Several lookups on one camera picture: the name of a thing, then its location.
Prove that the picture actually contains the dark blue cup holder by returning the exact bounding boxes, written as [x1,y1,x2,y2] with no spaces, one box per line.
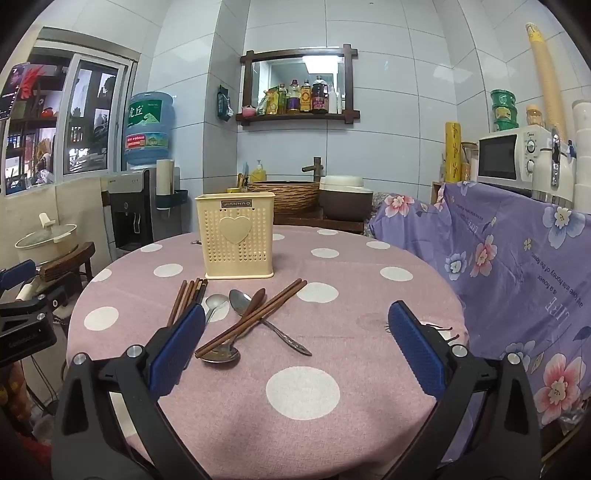
[154,189,188,210]

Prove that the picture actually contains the white framed window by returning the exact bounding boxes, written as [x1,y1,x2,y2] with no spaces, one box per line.
[0,25,139,197]

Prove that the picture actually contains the small metal spoon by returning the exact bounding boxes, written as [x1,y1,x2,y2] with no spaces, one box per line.
[203,294,230,324]

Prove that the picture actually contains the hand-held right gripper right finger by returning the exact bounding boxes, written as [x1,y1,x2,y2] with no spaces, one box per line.
[387,300,541,480]

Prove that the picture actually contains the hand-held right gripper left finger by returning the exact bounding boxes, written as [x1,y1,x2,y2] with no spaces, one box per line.
[52,302,213,480]

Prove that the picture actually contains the brown wooden spoon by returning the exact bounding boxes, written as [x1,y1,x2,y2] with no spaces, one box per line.
[221,288,267,344]

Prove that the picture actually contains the grey water dispenser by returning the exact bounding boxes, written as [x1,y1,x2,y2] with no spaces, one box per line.
[102,168,183,259]

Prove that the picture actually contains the glass storage jar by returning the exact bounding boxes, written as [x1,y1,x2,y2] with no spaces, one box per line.
[462,142,478,182]

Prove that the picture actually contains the white electric kettle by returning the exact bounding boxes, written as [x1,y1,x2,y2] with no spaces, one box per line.
[532,129,577,206]

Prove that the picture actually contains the cream plastic utensil holder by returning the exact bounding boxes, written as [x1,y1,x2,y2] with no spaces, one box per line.
[194,192,276,280]

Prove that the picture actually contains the dark wooden washstand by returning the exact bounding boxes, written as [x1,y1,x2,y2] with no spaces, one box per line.
[272,208,365,235]

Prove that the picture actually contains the wooden framed mirror shelf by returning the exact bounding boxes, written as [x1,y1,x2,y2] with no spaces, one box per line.
[235,44,361,127]

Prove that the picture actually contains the white microwave oven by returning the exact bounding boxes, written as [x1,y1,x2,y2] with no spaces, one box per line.
[477,126,552,188]

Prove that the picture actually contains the brown white rice cooker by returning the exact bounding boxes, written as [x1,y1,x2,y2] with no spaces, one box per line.
[318,174,374,221]

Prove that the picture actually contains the cream paper cup sleeve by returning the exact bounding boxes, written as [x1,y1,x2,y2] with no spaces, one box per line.
[156,159,175,199]

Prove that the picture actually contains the tall sleeve of yellow cups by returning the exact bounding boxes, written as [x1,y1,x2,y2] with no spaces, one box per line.
[525,22,568,139]

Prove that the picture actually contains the woven pattern wash basin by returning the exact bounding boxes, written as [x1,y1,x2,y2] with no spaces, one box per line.
[248,181,321,214]

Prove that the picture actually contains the yellow wrap roll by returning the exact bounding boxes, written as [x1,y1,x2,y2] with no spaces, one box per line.
[444,121,462,183]

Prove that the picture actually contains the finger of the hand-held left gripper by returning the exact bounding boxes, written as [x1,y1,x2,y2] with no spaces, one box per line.
[0,259,37,291]
[0,286,68,329]

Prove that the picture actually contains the dark soy sauce bottle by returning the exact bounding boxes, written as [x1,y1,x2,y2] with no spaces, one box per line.
[311,75,328,114]

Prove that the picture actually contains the green wall packet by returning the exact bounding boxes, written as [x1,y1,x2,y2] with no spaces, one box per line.
[217,84,235,121]

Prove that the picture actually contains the dark wooden stool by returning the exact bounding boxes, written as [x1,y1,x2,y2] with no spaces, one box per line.
[37,241,96,296]

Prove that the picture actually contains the pink polka dot tablecloth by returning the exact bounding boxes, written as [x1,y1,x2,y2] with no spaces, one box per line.
[66,224,469,480]

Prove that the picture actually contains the blue water jug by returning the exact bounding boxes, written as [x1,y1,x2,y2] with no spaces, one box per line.
[122,91,176,169]

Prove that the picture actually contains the grey floral cloth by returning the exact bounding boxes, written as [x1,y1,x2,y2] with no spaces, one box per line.
[365,191,386,236]

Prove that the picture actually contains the large metal spoon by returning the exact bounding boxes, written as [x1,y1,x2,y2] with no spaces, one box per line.
[228,289,313,357]

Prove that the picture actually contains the cream pot with glass lid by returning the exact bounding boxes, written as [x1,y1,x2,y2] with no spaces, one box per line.
[15,212,78,266]

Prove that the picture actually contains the beige cloth cover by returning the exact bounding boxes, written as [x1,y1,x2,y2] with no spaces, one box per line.
[0,178,109,278]

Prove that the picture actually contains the purple floral cloth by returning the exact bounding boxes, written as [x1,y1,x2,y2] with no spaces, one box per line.
[369,181,591,428]

